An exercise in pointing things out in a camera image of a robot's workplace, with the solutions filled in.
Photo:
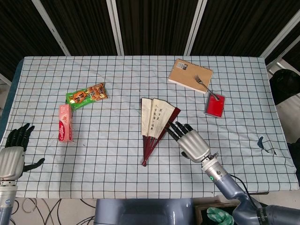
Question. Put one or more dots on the aluminium frame rail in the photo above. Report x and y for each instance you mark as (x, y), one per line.
(275, 66)

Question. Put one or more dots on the black bag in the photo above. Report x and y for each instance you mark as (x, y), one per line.
(284, 86)

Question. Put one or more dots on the metal fork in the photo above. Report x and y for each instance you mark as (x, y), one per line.
(204, 85)

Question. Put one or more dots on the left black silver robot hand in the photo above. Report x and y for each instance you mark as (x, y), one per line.
(10, 157)

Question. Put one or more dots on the brown storage box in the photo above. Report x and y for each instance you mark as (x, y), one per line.
(200, 213)

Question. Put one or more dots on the green cloth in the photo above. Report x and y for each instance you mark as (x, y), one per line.
(219, 216)

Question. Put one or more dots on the blue-grey robot torso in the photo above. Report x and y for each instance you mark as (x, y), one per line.
(140, 212)

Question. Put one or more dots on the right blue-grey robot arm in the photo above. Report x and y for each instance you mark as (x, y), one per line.
(239, 194)

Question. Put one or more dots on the paper folding fan red ribs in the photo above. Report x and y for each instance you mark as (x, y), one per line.
(152, 117)

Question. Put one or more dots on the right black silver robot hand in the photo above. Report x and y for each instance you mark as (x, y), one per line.
(193, 144)

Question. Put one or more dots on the brown spiral notebook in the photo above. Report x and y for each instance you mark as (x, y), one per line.
(187, 75)

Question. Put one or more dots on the white blue checkered tablecloth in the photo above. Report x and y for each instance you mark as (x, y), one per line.
(117, 164)

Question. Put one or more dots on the green orange snack packet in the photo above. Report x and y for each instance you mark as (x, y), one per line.
(86, 96)

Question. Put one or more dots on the red ink pad case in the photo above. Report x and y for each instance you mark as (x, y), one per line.
(214, 106)

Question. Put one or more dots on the white partition frame post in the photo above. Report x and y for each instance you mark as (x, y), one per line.
(195, 25)
(50, 25)
(4, 79)
(281, 42)
(115, 25)

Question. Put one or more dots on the pink Colgate toothpaste box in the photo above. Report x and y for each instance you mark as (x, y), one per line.
(65, 124)

